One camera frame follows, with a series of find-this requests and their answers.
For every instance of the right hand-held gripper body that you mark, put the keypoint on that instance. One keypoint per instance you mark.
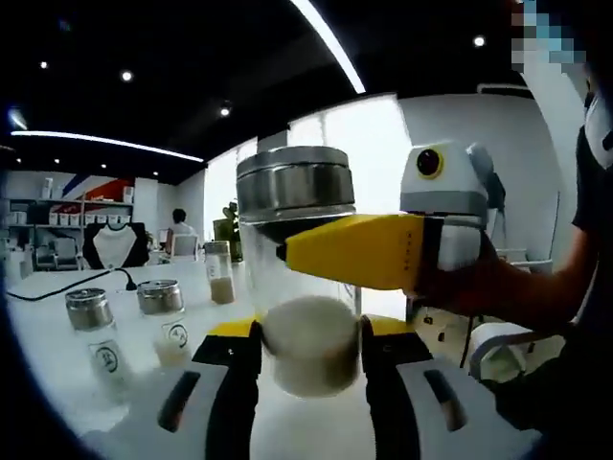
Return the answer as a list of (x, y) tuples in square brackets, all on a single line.
[(455, 182)]

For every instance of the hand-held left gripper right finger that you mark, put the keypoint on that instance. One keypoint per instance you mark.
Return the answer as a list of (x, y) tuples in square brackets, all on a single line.
[(397, 393)]

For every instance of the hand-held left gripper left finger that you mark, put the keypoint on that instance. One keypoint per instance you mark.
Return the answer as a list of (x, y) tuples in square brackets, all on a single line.
[(225, 383)]

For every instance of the seasoning bottle with beige grains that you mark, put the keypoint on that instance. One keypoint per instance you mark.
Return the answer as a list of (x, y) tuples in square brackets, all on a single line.
[(167, 335)]

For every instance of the tall seasoning bottle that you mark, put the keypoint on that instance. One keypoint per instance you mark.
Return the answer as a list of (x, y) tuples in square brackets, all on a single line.
[(297, 191)]

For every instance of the seasoning bottle with brown pellets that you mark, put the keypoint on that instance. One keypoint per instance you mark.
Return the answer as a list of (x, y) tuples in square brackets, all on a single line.
[(221, 282)]

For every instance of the seasoning bottle with white powder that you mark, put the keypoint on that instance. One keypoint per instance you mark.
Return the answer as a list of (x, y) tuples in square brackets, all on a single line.
[(107, 359)]

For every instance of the person's right hand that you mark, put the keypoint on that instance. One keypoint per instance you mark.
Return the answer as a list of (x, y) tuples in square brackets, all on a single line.
[(469, 292)]

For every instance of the white office chair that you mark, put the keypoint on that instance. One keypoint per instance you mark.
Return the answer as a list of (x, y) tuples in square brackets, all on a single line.
[(507, 335)]

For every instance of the person's black shirt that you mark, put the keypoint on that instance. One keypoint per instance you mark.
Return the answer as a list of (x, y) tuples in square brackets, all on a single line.
[(594, 215)]

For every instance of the white chest device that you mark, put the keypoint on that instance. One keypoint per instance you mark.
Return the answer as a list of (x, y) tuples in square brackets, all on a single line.
[(601, 134)]

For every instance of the white shirt with dark collar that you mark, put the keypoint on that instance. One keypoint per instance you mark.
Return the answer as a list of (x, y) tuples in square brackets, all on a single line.
[(115, 244)]

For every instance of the curved ceiling light strip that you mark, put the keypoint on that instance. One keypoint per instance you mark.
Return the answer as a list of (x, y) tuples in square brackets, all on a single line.
[(330, 48)]

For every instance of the storage shelf with white bins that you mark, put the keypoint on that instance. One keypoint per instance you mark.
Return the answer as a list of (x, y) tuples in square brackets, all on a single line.
[(72, 215)]

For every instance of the straight ceiling light strip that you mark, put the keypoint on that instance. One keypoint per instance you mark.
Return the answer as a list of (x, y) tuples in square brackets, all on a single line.
[(105, 143)]

